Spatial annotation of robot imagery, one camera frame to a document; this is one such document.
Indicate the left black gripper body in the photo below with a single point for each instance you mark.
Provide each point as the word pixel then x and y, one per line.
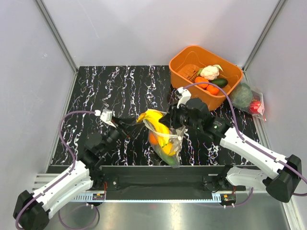
pixel 119 132

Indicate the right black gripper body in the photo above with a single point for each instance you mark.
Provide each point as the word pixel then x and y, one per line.
pixel 180 116

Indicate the yellow fake bananas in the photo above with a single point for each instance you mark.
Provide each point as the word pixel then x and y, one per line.
pixel 167 145

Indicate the clear polka dot zip bag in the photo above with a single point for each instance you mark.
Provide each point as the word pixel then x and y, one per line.
pixel 180 133

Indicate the green fake cucumber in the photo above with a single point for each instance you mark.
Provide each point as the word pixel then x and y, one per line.
pixel 171 161

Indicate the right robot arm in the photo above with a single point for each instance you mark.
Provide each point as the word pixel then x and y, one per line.
pixel 277 174

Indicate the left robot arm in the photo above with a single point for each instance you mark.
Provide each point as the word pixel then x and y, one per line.
pixel 33 210

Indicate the dark green fake avocado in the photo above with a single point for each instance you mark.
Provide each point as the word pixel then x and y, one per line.
pixel 220 82

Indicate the white fake cauliflower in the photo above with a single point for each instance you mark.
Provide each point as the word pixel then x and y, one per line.
pixel 210 72

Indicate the green fake melon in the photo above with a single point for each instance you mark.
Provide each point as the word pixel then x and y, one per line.
pixel 241 96

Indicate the red fake apple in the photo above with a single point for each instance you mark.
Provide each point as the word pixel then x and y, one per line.
pixel 254 106

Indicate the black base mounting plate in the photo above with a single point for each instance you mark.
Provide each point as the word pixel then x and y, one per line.
pixel 159 179

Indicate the orange plastic basket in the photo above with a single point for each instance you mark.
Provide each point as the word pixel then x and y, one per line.
pixel 194 64

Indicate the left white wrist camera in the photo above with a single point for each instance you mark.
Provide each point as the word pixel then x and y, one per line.
pixel 105 116

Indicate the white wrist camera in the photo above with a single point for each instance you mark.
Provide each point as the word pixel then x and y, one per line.
pixel 183 95
pixel 105 116

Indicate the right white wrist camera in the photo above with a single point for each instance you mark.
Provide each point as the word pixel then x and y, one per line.
pixel 183 95

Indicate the slotted cable duct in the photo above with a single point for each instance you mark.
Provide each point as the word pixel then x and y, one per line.
pixel 114 197

